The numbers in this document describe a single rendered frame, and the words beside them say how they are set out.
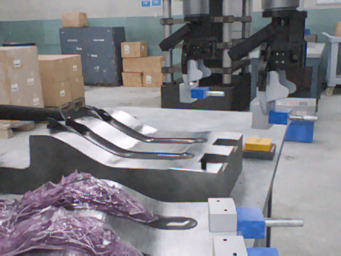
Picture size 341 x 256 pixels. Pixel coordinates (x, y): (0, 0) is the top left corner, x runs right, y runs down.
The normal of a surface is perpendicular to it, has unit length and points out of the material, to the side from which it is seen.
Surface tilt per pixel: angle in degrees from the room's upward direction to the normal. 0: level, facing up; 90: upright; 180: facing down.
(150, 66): 87
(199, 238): 0
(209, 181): 90
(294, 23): 90
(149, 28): 90
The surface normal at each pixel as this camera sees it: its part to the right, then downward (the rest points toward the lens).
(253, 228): -0.04, 0.26
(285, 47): -0.48, 0.24
